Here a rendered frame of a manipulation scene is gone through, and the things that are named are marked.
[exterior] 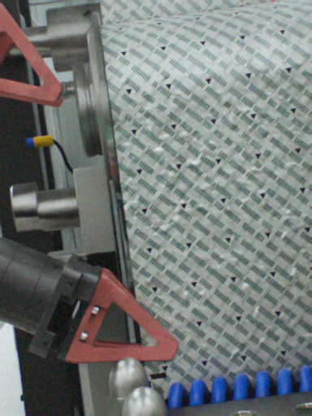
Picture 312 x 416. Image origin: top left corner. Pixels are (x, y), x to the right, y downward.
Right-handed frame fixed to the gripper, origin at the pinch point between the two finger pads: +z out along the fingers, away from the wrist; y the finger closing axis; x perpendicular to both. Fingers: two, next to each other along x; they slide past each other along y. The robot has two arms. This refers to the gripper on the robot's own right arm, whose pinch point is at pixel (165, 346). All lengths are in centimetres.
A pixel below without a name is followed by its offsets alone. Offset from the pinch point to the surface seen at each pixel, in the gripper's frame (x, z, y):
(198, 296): 4.4, 0.8, 0.2
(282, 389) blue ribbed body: 1.1, 8.4, 3.7
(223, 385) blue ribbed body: -0.4, 4.5, 3.2
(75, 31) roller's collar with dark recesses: 21.2, -17.9, -27.7
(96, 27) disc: 19.7, -13.9, -1.1
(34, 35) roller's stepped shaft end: 19.4, -21.7, -29.4
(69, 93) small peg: 14.7, -14.4, -6.5
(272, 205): 12.8, 3.1, 0.2
